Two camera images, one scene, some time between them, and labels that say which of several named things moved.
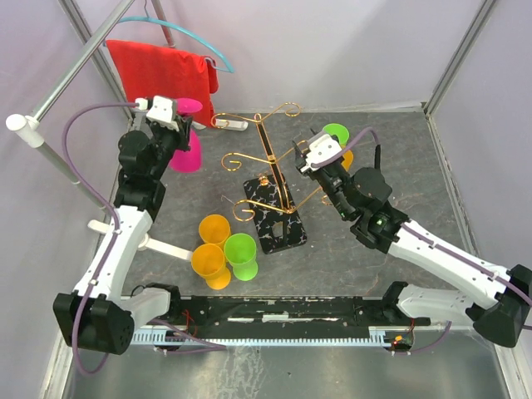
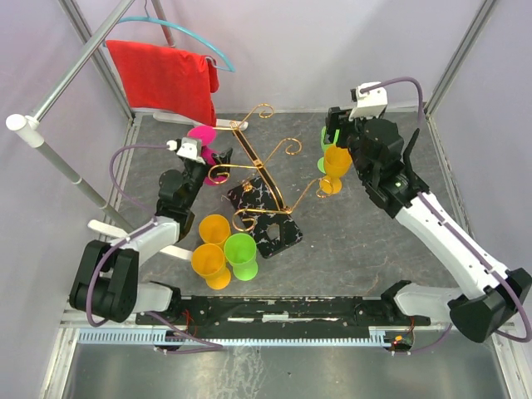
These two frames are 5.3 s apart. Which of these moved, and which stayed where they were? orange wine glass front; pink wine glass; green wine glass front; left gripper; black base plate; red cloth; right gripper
Moved: right gripper; left gripper; pink wine glass
Stayed: orange wine glass front; black base plate; red cloth; green wine glass front
